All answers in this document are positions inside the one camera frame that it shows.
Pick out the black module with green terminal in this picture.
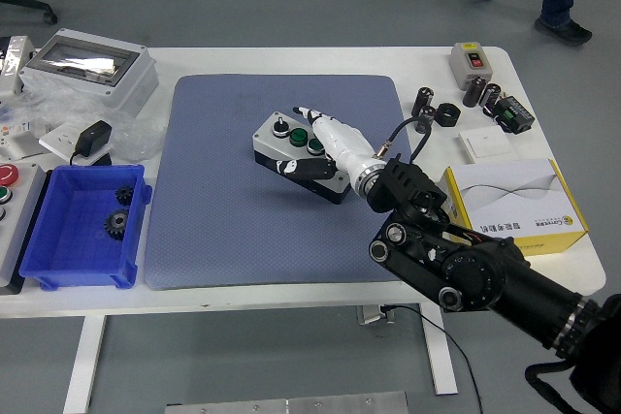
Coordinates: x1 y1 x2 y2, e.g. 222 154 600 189
493 96 536 134

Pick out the white table leg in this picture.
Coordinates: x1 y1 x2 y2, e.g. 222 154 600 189
420 304 460 396
62 315 107 414

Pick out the blue-grey table mat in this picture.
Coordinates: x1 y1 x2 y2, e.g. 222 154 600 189
144 73 413 291

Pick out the clear plastic bag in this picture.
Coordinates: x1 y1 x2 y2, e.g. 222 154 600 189
0 79 166 163

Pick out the black power adapter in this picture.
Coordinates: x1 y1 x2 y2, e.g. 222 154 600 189
69 119 114 167

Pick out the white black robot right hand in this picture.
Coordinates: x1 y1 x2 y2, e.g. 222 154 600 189
274 106 377 188

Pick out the white wall switch panel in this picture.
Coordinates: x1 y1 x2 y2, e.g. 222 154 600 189
458 125 514 164

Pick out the grey emergency-stop control box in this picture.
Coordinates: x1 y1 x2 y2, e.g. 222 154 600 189
0 161 48 295

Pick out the grey under-table bracket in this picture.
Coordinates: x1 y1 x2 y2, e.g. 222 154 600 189
357 304 397 326

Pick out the grey metal plate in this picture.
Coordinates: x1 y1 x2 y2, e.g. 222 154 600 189
164 390 409 414

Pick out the white device with foil label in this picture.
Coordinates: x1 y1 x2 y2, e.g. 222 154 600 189
0 35 36 98

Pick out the grey four-button control box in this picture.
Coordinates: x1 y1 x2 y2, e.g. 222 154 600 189
251 111 351 206

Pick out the yellow white cardboard box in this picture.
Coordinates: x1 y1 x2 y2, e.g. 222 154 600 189
440 158 590 256

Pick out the large black bevel gear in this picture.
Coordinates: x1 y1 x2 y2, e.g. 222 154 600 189
103 208 131 241

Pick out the black hex nut ring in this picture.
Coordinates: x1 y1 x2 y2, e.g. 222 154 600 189
434 102 461 127

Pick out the small white orange-marked box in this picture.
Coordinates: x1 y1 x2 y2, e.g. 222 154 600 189
0 117 43 162

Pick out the grey red-black switch box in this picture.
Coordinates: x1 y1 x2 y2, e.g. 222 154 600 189
448 42 494 91

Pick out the blue plastic bin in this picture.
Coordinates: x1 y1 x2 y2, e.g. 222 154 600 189
17 164 153 292

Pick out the white wall socket panel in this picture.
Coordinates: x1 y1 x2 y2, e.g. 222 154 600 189
38 121 114 167

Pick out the thin black floor cable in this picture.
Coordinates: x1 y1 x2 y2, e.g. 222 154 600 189
382 304 484 414

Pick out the grey enclosure with clear lid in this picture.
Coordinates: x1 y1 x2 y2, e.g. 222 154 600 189
18 28 160 118

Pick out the black cylindrical capacitor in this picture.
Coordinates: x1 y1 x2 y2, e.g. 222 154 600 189
462 75 488 109
479 82 502 117
411 86 435 119
415 104 437 135

